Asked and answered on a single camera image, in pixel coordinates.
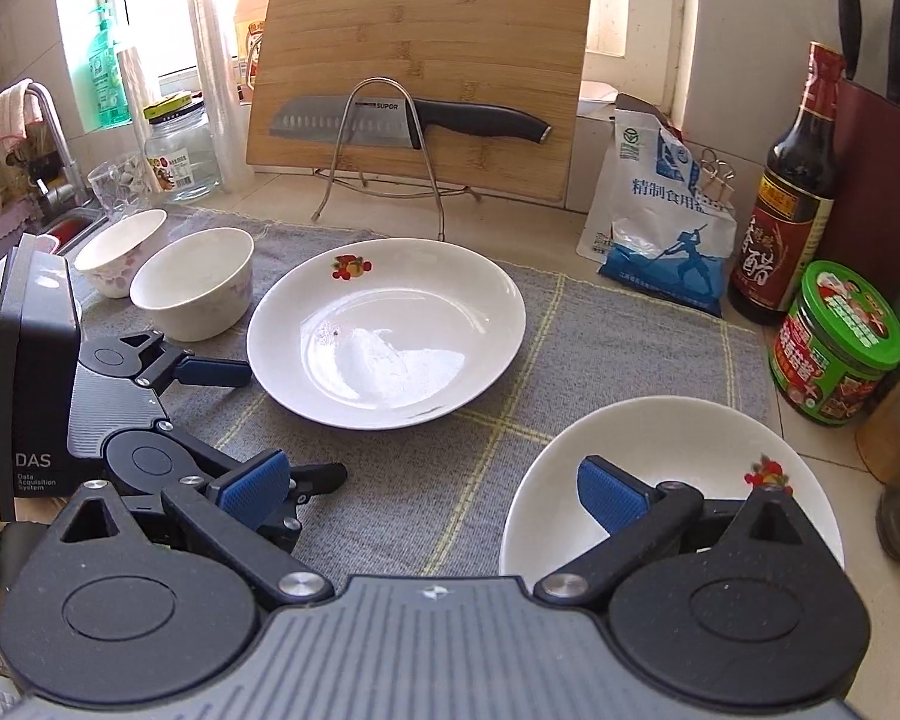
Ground white plate with fruit print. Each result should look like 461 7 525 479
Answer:
499 397 845 587

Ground green lidded sauce tub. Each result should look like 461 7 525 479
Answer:
769 260 900 426

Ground white bowl plain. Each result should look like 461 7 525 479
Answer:
130 227 255 343

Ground chrome faucet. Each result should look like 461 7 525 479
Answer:
0 80 92 221

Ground small drinking glass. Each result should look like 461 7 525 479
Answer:
87 151 151 221

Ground black camera box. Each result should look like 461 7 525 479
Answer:
0 234 80 522

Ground clear glass jar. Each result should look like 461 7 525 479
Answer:
142 93 221 203

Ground green dish soap bottle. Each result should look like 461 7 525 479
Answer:
87 4 131 127

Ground metal wire rack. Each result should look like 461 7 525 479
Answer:
310 75 484 241

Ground white bowl floral print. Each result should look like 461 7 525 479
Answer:
73 210 169 299

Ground grey checked table mat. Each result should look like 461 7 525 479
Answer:
74 205 774 590

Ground bamboo cutting board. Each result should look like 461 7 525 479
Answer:
247 0 590 205

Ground red knife block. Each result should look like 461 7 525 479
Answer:
823 0 900 301

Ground blue white salt bag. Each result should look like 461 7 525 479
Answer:
577 94 736 317

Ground pink cloth on faucet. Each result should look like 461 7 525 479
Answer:
0 78 43 153

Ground black handled kitchen knife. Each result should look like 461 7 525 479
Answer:
268 96 551 149

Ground dark vinegar bottle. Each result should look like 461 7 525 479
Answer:
728 43 844 325

